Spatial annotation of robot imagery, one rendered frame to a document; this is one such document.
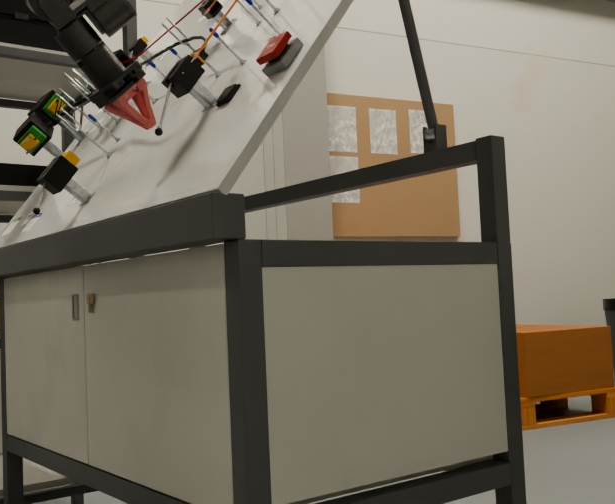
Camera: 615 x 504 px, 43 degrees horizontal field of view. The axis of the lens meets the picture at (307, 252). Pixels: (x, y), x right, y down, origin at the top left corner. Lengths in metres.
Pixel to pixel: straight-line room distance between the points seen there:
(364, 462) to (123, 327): 0.50
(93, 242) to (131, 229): 0.16
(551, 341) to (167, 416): 3.15
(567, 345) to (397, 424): 3.09
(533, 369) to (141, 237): 3.13
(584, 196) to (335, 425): 5.31
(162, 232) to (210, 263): 0.10
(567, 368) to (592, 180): 2.46
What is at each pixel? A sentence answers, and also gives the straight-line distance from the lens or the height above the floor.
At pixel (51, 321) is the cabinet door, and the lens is 1.81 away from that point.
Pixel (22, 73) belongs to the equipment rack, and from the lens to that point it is 2.61.
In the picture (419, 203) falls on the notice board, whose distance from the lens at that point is 5.31.
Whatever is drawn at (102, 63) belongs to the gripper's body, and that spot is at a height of 1.10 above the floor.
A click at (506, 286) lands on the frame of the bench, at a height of 0.72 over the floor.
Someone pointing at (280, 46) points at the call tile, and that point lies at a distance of 1.25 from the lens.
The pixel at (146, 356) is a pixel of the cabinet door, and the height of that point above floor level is 0.63.
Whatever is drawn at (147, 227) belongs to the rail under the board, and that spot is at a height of 0.84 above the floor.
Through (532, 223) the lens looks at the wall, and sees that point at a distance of 5.98.
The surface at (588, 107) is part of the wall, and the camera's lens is 6.58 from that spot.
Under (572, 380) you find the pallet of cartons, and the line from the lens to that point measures 4.37.
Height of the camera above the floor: 0.71
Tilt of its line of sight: 3 degrees up
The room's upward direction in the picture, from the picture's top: 3 degrees counter-clockwise
